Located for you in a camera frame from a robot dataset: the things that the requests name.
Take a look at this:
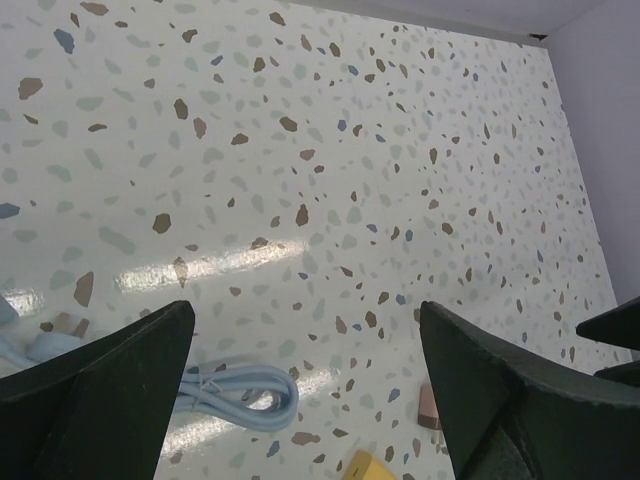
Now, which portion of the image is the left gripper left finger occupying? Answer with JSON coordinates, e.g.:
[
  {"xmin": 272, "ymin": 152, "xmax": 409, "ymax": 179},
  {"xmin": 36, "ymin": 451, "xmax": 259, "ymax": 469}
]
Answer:
[{"xmin": 1, "ymin": 300, "xmax": 195, "ymax": 479}]

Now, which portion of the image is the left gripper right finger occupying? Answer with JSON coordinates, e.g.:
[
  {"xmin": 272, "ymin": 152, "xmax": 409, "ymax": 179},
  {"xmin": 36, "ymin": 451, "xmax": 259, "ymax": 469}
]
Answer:
[{"xmin": 420, "ymin": 301, "xmax": 639, "ymax": 479}]

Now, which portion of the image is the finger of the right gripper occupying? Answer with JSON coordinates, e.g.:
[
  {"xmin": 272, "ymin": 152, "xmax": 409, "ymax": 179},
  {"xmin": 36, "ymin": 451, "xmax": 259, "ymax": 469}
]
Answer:
[
  {"xmin": 594, "ymin": 360, "xmax": 640, "ymax": 386},
  {"xmin": 576, "ymin": 297, "xmax": 640, "ymax": 346}
]

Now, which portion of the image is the yellow cube plug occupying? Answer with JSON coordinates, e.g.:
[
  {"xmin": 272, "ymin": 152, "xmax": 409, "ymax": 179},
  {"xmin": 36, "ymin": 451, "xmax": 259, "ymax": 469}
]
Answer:
[{"xmin": 342, "ymin": 450, "xmax": 396, "ymax": 480}]

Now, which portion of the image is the orange cube plug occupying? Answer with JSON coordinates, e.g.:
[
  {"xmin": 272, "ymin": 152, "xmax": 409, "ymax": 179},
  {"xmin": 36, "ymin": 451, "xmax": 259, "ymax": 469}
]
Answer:
[{"xmin": 417, "ymin": 383, "xmax": 442, "ymax": 444}]

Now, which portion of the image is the blue strip cord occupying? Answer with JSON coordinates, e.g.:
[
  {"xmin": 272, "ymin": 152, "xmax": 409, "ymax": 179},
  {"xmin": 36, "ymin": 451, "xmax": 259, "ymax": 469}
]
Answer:
[{"xmin": 172, "ymin": 363, "xmax": 300, "ymax": 432}]

